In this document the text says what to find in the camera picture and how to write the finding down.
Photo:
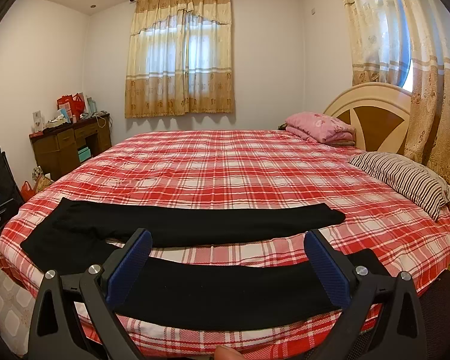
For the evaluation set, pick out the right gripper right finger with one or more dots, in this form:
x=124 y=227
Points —
x=400 y=330

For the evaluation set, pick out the black pants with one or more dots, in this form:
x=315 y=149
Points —
x=204 y=269

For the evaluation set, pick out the cream wooden headboard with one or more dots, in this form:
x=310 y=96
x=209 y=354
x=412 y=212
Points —
x=379 y=112

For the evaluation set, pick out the red bag on floor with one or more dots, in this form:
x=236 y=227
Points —
x=27 y=191

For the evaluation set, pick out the red plaid bed sheet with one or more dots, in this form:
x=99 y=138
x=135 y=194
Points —
x=242 y=169

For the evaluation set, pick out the brown wooden desk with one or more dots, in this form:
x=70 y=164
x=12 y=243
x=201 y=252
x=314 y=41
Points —
x=56 y=150

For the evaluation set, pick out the folded pink blanket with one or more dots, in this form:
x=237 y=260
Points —
x=321 y=128

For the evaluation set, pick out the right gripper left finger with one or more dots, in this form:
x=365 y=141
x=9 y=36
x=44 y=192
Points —
x=56 y=331

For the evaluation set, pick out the striped pillow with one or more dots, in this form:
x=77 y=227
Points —
x=412 y=180

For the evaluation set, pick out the beige side curtain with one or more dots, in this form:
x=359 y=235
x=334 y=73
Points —
x=392 y=40

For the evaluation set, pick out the red gift bag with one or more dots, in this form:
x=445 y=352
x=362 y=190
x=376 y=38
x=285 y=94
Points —
x=73 y=105

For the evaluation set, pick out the beige window curtain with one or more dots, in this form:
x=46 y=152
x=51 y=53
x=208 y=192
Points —
x=180 y=59

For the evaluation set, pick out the teal box under desk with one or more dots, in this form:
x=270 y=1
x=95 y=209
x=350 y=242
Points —
x=84 y=154

